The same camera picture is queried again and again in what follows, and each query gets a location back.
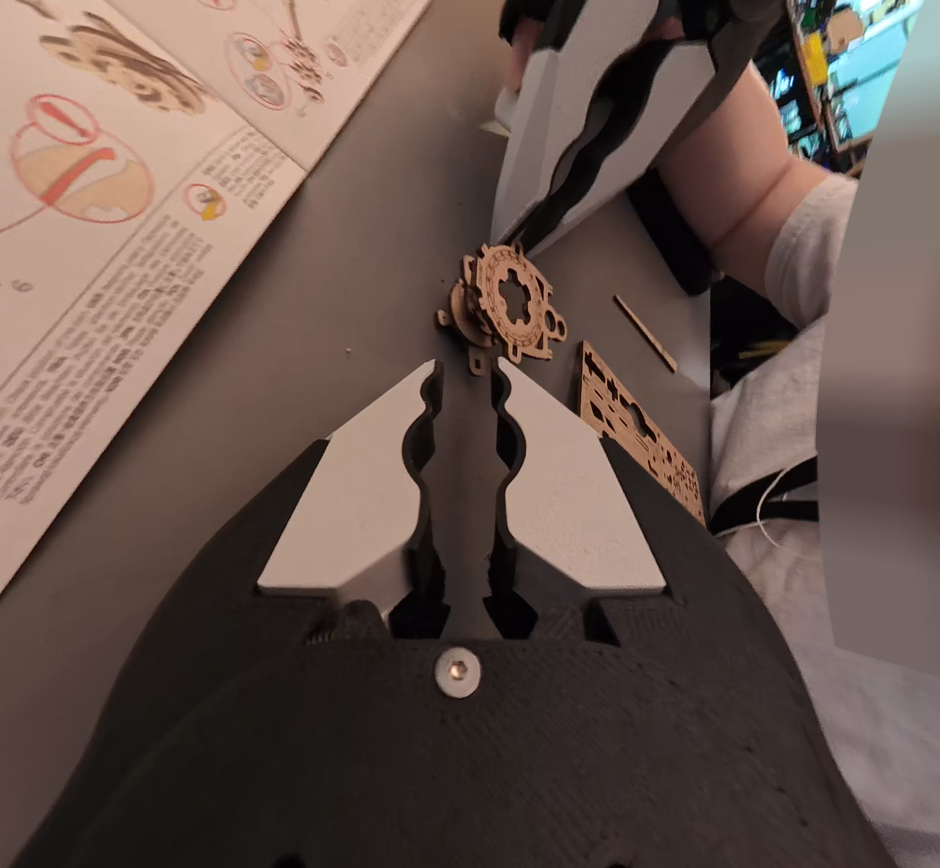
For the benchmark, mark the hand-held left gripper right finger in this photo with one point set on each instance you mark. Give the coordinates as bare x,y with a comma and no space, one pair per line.
580,515

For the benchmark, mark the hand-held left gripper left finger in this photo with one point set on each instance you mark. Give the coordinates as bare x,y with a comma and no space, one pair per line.
345,508

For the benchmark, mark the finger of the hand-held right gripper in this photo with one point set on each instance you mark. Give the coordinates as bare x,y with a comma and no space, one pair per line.
547,119
650,137

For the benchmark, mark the person's right forearm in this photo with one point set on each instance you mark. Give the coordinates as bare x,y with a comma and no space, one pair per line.
742,156

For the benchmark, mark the laser-cut wooden parts sheet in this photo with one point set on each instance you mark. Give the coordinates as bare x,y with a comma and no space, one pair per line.
631,427

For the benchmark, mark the person's right hand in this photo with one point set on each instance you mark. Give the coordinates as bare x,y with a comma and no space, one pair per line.
523,56

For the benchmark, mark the black flat block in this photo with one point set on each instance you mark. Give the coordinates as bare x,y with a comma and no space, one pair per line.
675,236

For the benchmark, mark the wooden shelving unit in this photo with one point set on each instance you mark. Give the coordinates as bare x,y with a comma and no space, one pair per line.
844,38

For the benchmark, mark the thin wooden stick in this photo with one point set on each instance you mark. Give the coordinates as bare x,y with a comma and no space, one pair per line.
646,334

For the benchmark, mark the illustrated instruction booklet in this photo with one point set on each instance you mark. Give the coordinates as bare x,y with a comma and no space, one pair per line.
147,222

